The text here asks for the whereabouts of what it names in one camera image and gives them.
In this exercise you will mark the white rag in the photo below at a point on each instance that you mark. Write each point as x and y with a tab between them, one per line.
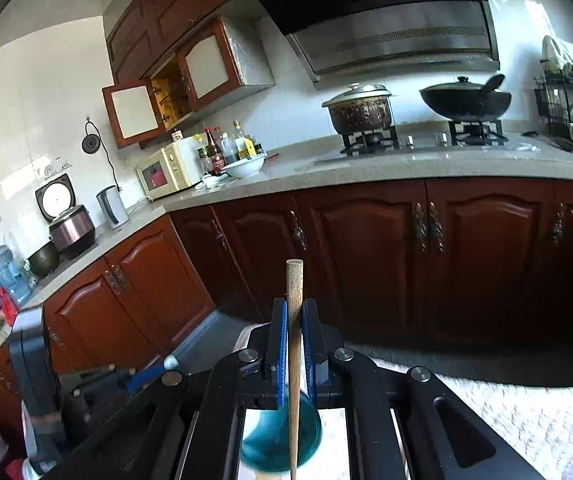
214	181

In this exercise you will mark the steel range hood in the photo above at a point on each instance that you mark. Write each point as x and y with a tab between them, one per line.
376	10

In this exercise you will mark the stained steel cooking pot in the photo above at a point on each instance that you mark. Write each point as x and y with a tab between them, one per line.
359	115

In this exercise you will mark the white bowl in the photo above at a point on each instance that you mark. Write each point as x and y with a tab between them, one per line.
244	166

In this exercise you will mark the wooden chopstick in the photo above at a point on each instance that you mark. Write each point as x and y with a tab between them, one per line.
294	285

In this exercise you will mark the steel pot lid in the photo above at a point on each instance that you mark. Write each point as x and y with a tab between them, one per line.
356	92

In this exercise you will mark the blue glass cup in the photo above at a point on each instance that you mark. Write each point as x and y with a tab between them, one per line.
269	442

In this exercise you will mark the cream microwave oven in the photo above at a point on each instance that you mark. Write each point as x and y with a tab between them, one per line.
166	172

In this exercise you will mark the white lace tablecloth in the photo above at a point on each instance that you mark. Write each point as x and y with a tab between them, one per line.
516	420

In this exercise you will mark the blue water jug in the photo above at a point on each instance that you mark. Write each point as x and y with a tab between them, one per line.
4	270

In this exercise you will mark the wooden upper cabinet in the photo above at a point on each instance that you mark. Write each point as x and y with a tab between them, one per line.
176	5

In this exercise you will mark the black dish rack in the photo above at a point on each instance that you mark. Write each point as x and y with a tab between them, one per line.
554	100

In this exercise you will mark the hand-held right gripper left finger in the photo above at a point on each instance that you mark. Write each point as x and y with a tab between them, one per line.
280	350

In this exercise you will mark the black inner pot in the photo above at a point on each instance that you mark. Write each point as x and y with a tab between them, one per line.
44	260

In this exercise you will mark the glass door wall cabinet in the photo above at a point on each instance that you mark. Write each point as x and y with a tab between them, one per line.
211	65

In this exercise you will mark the wooden base cabinets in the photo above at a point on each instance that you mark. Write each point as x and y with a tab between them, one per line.
366	250

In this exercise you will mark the gas stove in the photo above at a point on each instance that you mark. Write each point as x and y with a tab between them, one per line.
416	142

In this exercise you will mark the dark red label sauce bottle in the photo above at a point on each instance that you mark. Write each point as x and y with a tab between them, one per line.
213	152

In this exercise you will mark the rice cooker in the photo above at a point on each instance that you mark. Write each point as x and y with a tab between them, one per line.
71	235

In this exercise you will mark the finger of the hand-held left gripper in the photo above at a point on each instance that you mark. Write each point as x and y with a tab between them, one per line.
144	377

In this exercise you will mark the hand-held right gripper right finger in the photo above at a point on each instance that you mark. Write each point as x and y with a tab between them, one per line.
310	350

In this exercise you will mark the yellow cooking oil bottle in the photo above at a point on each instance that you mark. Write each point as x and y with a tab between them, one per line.
239	137

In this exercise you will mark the white grey electric kettle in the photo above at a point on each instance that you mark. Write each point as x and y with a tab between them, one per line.
112	207

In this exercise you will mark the black round wall fixture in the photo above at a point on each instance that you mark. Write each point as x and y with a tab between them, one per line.
90	143

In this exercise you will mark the clear plastic bottle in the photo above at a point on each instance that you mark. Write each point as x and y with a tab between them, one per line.
227	147

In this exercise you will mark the black wok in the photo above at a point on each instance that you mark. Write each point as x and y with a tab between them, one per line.
466	102

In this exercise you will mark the small green label jar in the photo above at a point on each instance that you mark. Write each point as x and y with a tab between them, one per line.
203	160

